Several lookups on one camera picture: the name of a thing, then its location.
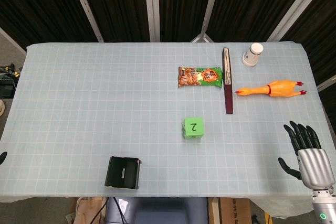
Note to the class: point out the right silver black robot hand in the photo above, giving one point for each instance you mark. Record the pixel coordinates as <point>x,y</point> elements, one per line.
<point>316,166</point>

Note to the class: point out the green number cube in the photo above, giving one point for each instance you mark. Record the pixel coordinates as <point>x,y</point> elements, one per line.
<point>193,127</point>

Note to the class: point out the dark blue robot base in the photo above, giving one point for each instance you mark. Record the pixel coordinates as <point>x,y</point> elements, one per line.
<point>160,212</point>

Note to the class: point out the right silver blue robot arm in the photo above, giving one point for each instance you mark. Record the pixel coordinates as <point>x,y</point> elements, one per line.
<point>323,205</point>

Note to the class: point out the light blue grid tablecloth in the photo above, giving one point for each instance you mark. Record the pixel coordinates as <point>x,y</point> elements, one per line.
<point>105,103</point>

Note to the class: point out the yellow rubber chicken toy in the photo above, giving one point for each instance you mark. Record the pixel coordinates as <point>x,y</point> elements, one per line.
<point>278,89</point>

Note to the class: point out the brown cardboard carton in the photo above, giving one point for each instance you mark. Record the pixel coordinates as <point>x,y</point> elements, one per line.
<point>235,212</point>

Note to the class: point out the dark red folded fan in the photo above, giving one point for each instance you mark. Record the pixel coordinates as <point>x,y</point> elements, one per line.
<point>228,93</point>

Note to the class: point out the white paper cup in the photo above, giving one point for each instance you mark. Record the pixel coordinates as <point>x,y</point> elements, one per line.
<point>251,56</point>

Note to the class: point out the dark ribbed partition panel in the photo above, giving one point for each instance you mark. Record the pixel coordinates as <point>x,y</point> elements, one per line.
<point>249,1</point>
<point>118,3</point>
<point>34,1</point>
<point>183,1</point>
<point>323,22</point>

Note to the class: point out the green orange snack bag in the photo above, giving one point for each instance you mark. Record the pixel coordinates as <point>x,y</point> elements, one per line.
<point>199,77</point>

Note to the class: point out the black open cardboard box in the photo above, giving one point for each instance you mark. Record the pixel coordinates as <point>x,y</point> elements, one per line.
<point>123,172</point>

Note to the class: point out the black equipment with yellow tools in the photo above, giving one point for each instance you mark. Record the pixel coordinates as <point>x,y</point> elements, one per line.
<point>7,82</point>

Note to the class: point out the grey partition frame rail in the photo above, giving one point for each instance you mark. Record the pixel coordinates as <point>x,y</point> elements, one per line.
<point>11,39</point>
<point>326,83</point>

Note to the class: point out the white partition frame post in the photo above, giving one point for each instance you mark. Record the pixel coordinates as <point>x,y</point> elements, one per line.
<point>294,9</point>
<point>208,11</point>
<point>152,6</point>
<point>85,6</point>

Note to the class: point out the light wooden frame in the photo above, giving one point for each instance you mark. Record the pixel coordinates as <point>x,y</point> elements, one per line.
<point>88,212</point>

